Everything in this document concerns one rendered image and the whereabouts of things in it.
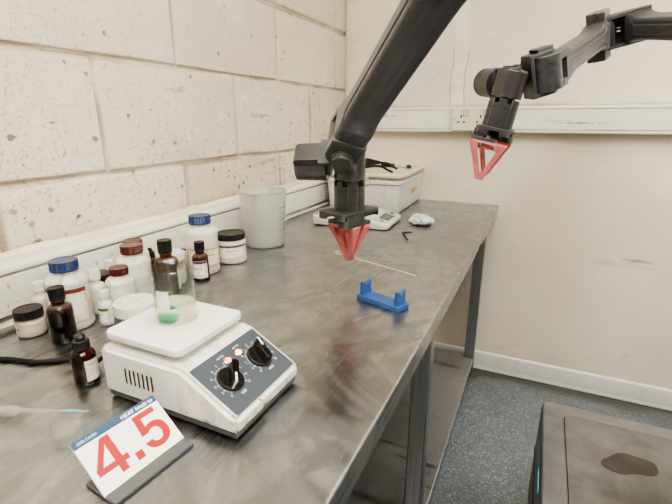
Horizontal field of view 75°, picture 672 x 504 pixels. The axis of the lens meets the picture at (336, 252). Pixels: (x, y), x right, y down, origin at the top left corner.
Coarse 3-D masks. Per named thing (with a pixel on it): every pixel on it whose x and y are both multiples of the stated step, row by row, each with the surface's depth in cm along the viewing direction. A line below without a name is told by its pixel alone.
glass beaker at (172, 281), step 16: (160, 272) 51; (176, 272) 52; (192, 272) 54; (160, 288) 52; (176, 288) 52; (192, 288) 54; (160, 304) 53; (176, 304) 53; (192, 304) 54; (160, 320) 53; (176, 320) 53; (192, 320) 55
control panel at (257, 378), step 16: (240, 336) 56; (256, 336) 57; (224, 352) 52; (272, 352) 56; (208, 368) 50; (240, 368) 52; (256, 368) 53; (272, 368) 54; (208, 384) 48; (256, 384) 51; (224, 400) 47; (240, 400) 48
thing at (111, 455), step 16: (144, 416) 46; (160, 416) 47; (112, 432) 43; (128, 432) 44; (144, 432) 45; (160, 432) 46; (176, 432) 47; (80, 448) 41; (96, 448) 42; (112, 448) 42; (128, 448) 43; (144, 448) 44; (96, 464) 41; (112, 464) 42; (128, 464) 42; (112, 480) 41
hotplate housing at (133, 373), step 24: (216, 336) 55; (120, 360) 52; (144, 360) 50; (168, 360) 49; (192, 360) 50; (120, 384) 53; (144, 384) 51; (168, 384) 49; (192, 384) 47; (288, 384) 56; (168, 408) 50; (192, 408) 48; (216, 408) 46; (264, 408) 51; (240, 432) 47
